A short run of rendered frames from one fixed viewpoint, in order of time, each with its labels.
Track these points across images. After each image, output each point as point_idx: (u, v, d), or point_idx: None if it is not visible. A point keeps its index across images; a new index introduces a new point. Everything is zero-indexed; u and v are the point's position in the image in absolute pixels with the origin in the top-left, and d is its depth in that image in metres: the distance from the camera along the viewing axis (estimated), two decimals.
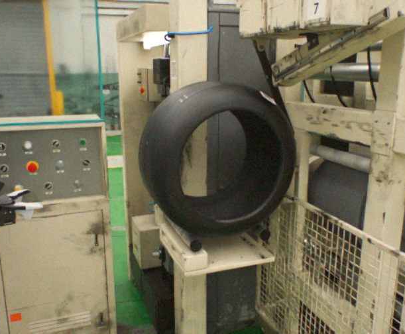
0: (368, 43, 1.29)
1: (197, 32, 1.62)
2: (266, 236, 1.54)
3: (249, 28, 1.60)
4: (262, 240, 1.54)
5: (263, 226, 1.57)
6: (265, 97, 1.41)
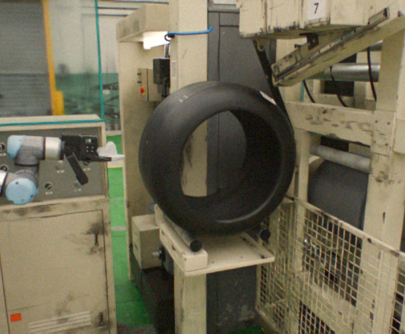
0: (368, 43, 1.29)
1: (197, 32, 1.62)
2: (266, 236, 1.54)
3: (249, 28, 1.60)
4: (262, 240, 1.54)
5: (263, 226, 1.57)
6: (265, 97, 1.41)
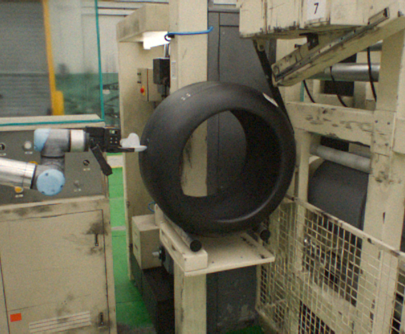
0: (368, 43, 1.29)
1: (197, 32, 1.62)
2: (266, 236, 1.54)
3: (249, 28, 1.60)
4: (265, 240, 1.55)
5: (260, 226, 1.56)
6: (268, 98, 1.41)
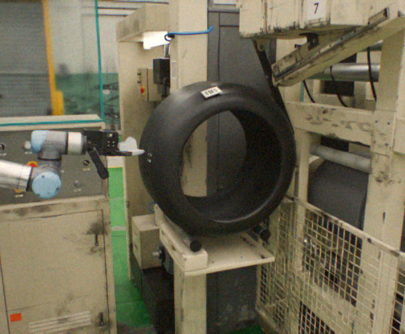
0: (368, 43, 1.29)
1: (197, 32, 1.62)
2: (266, 234, 1.54)
3: (249, 28, 1.60)
4: (270, 234, 1.55)
5: (256, 233, 1.56)
6: (208, 95, 1.34)
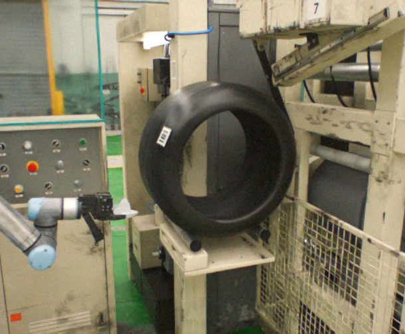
0: (368, 43, 1.29)
1: (197, 32, 1.62)
2: (264, 235, 1.54)
3: (249, 28, 1.60)
4: (264, 230, 1.54)
5: None
6: (164, 143, 1.32)
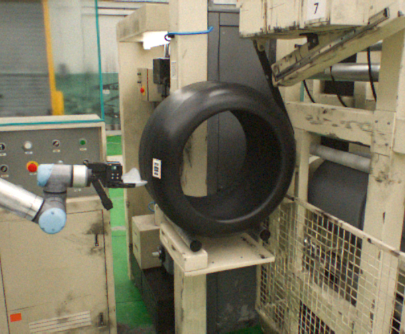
0: (368, 43, 1.29)
1: (197, 32, 1.62)
2: (264, 236, 1.54)
3: (249, 28, 1.60)
4: (260, 234, 1.53)
5: None
6: (160, 175, 1.34)
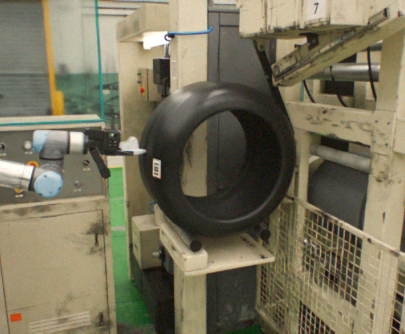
0: (368, 43, 1.29)
1: (197, 32, 1.62)
2: (264, 236, 1.54)
3: (249, 28, 1.60)
4: (260, 234, 1.53)
5: None
6: (160, 175, 1.34)
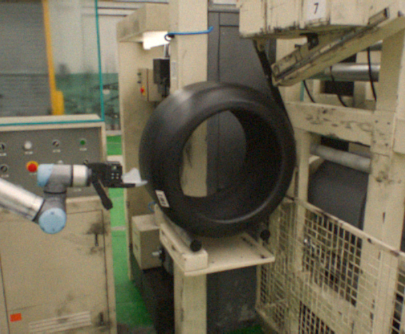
0: (368, 43, 1.29)
1: (197, 32, 1.62)
2: (266, 236, 1.54)
3: (249, 28, 1.60)
4: (261, 239, 1.54)
5: (264, 227, 1.57)
6: (167, 204, 1.37)
